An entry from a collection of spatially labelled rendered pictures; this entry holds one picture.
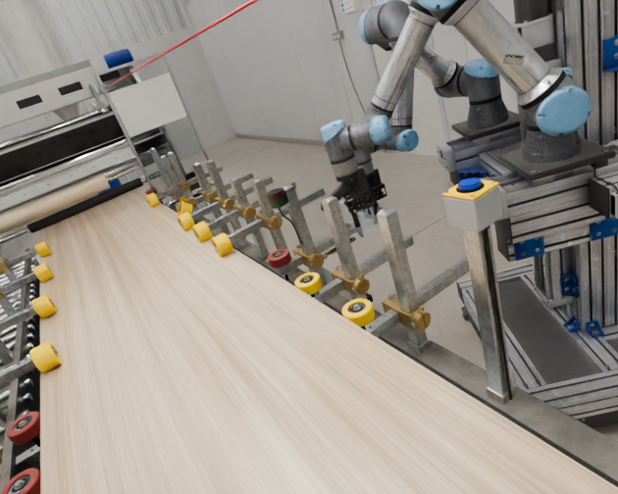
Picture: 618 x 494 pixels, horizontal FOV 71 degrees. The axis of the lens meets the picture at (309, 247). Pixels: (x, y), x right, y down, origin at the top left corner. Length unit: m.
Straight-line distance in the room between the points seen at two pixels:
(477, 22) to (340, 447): 0.96
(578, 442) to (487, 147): 1.14
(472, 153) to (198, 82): 8.81
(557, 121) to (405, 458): 0.84
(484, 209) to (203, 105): 9.62
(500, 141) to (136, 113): 2.61
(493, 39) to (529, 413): 0.84
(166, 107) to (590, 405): 3.18
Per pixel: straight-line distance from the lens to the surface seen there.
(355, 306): 1.13
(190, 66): 10.26
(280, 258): 1.51
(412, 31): 1.32
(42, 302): 1.95
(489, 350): 1.03
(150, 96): 3.63
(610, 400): 1.84
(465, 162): 1.84
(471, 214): 0.81
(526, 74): 1.21
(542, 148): 1.40
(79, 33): 10.04
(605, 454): 1.06
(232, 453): 0.93
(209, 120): 10.29
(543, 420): 1.10
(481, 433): 0.82
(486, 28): 1.19
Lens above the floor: 1.54
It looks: 25 degrees down
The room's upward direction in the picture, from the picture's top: 19 degrees counter-clockwise
